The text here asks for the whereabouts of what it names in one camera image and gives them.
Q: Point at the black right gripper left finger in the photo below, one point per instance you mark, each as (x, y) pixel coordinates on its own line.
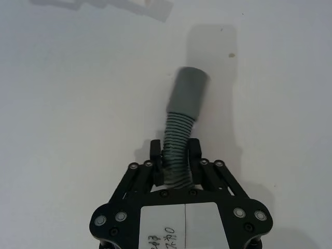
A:
(156, 166)

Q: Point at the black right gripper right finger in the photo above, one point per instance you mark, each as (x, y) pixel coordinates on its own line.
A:
(195, 163)

